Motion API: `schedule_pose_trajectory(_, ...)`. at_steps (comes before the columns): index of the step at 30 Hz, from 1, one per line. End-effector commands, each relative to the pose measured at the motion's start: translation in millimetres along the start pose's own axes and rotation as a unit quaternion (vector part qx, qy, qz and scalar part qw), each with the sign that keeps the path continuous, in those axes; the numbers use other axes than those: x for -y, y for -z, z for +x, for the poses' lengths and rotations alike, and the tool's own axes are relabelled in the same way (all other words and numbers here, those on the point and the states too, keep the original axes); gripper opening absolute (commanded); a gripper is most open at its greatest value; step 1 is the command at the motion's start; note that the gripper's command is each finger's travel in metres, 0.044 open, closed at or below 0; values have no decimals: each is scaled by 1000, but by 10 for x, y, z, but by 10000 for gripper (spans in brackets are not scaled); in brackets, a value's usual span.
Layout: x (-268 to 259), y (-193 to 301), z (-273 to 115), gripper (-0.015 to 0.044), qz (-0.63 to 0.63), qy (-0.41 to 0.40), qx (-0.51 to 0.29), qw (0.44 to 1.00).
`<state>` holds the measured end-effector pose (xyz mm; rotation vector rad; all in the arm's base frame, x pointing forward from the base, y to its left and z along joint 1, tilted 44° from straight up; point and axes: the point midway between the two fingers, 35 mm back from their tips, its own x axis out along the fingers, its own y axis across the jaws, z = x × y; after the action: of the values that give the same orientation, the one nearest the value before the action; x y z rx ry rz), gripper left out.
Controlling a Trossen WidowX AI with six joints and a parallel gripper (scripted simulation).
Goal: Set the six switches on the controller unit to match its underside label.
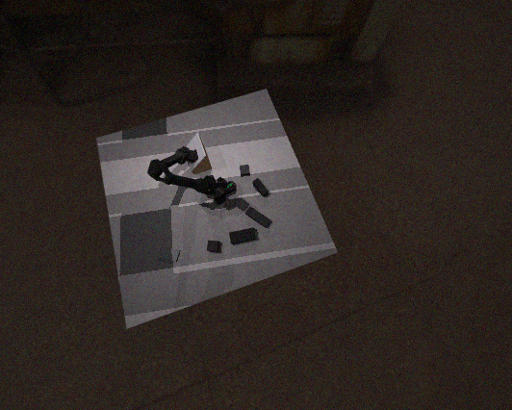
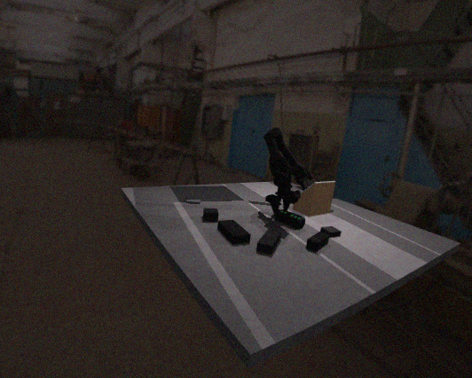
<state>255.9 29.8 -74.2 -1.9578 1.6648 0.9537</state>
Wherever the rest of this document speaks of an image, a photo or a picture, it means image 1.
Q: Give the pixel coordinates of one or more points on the dark grey controller unit with green rocker switches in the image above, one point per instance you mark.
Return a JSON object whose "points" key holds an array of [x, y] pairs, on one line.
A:
{"points": [[231, 187]]}

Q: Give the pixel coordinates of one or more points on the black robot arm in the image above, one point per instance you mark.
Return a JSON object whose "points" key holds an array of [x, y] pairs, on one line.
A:
{"points": [[157, 167]]}

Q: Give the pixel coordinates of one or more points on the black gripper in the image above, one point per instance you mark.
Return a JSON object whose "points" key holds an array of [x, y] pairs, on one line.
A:
{"points": [[218, 199]]}

